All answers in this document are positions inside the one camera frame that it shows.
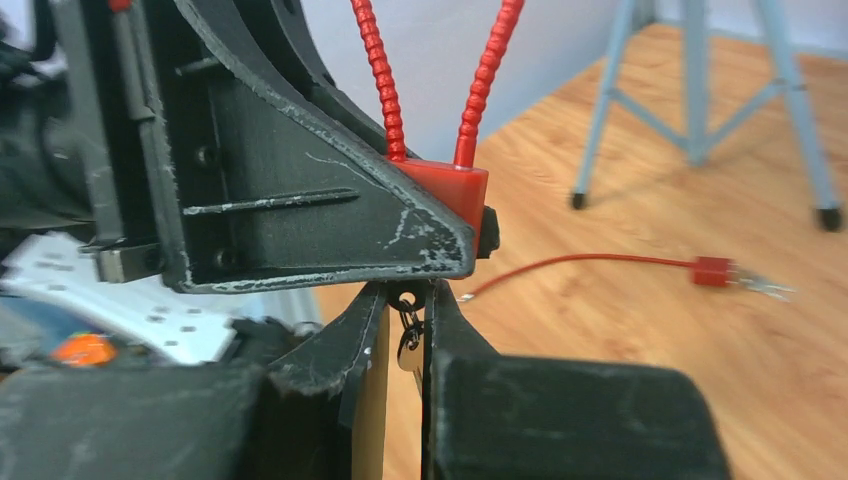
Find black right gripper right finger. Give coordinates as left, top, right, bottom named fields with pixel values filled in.
left=421, top=280, right=732, bottom=479

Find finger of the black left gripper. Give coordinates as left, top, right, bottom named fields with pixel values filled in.
left=235, top=0, right=388, bottom=155
left=167, top=1, right=475, bottom=294

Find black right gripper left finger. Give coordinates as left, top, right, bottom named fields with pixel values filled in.
left=1, top=282, right=388, bottom=479

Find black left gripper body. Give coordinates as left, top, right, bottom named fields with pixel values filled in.
left=1, top=1, right=186, bottom=285

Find red cable lock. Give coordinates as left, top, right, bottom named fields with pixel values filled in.
left=457, top=252, right=741, bottom=303
left=349, top=0, right=526, bottom=261

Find orange black padlock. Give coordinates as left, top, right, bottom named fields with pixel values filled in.
left=50, top=332, right=118, bottom=367

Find silver keys of near lock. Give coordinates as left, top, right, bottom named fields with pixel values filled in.
left=386, top=280, right=427, bottom=399

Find silver keys of lock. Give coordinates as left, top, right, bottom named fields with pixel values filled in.
left=386, top=280, right=427, bottom=399
left=734, top=270, right=796, bottom=302

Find silver keys of far lock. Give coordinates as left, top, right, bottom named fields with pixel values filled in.
left=734, top=270, right=796, bottom=302

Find grey camera tripod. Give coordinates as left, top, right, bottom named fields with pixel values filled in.
left=571, top=0, right=843, bottom=232

